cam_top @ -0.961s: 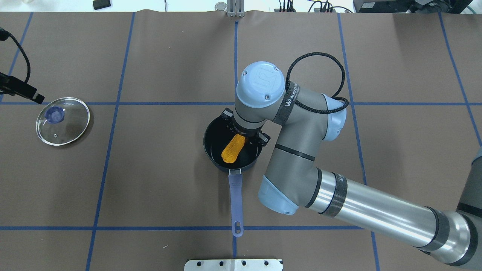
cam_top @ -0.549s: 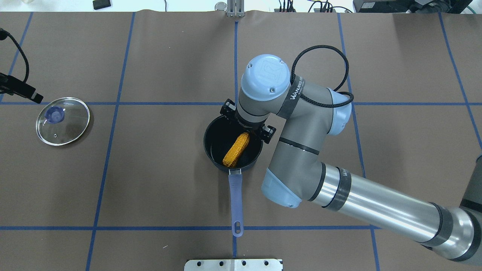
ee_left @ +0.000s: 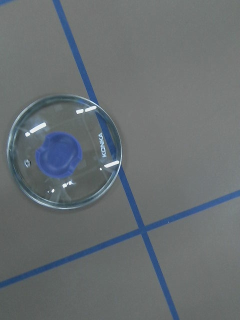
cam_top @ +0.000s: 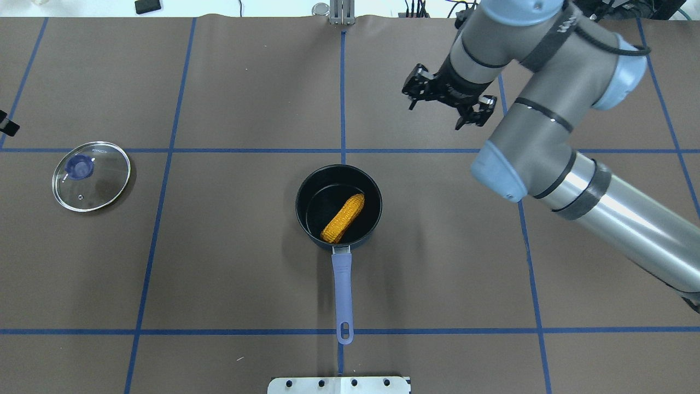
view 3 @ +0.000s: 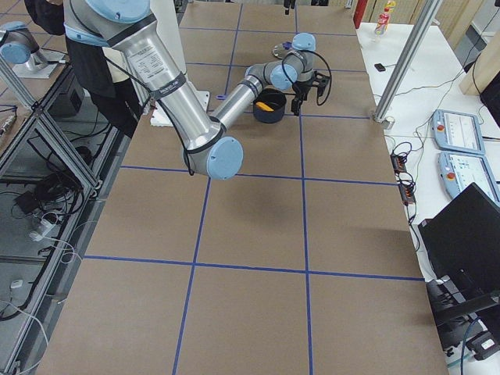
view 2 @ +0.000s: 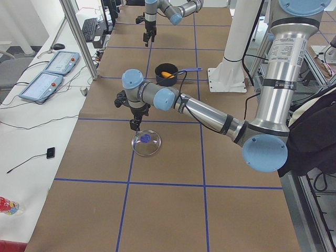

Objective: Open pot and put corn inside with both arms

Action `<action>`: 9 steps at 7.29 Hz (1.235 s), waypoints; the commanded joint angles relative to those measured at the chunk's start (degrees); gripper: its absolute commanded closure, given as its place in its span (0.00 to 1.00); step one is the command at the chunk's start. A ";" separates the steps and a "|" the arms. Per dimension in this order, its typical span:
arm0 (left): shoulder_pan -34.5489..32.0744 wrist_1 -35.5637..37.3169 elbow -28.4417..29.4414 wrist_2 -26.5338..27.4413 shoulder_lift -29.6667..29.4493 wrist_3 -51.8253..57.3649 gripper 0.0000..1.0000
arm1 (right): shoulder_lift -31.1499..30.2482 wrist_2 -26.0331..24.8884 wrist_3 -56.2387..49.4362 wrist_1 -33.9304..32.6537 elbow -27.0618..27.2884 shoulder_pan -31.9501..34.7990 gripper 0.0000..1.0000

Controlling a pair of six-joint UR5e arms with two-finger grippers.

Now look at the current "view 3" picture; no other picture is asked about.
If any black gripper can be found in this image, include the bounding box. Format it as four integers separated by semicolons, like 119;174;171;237
283;0;315;115

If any yellow plastic corn cob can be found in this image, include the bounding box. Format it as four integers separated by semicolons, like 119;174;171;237
255;102;274;112

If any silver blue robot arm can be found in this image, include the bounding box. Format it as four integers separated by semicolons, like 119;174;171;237
63;1;316;180
1;1;185;97

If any dark blue saucepan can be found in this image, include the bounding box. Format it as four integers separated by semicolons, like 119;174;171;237
216;88;288;124

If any small black square device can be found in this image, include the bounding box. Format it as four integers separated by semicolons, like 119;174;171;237
374;63;386;72

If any red yellow plastic bottle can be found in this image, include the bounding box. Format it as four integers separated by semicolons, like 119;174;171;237
374;1;394;37

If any upper teach pendant tablet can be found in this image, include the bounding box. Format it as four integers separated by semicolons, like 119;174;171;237
430;109;485;155

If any teach pendant tablet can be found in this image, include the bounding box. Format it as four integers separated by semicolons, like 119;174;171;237
430;109;485;155
437;151;499;204

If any lower teach pendant tablet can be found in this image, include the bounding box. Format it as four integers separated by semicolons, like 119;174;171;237
437;151;499;204

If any black laptop computer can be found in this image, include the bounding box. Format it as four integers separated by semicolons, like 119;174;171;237
416;181;500;290

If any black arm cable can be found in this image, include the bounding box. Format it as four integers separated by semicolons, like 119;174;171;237
281;48;333;106

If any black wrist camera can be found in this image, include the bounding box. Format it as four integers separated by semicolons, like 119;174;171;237
311;71;330;97

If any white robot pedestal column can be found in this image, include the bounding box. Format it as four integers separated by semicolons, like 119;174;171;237
150;0;210;128

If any aluminium frame post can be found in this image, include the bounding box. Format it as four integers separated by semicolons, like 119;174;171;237
373;0;443;130

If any black orange cable hub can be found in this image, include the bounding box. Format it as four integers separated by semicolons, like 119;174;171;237
390;153;416;206

